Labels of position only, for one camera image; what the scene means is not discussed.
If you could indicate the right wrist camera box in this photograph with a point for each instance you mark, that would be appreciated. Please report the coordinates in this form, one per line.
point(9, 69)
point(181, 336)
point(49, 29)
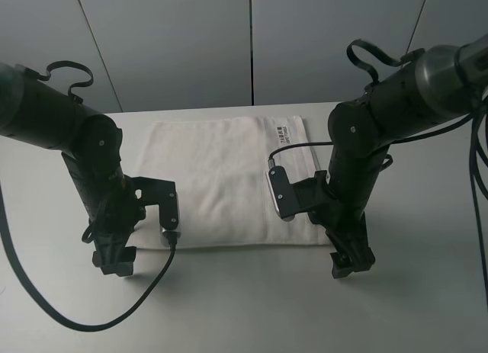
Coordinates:
point(290, 199)

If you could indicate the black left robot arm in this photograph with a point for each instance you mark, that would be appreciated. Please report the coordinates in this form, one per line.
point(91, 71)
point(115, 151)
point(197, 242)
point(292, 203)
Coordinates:
point(34, 113)

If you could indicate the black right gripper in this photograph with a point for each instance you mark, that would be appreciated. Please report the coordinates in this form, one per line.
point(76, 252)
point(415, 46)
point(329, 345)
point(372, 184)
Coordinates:
point(345, 227)

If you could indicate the white towel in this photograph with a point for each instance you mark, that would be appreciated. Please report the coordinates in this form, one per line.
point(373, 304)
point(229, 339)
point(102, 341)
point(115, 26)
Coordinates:
point(219, 168)

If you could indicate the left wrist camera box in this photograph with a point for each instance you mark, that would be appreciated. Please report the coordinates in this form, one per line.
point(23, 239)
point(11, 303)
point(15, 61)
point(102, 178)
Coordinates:
point(163, 194)

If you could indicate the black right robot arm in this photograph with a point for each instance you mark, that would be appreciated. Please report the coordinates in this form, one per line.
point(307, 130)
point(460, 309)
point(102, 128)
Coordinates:
point(406, 96)

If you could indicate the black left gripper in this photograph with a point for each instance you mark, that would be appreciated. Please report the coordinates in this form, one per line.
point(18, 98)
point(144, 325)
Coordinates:
point(114, 222)

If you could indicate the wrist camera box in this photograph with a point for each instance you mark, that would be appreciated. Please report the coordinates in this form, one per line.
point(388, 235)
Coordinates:
point(290, 199)
point(163, 194)

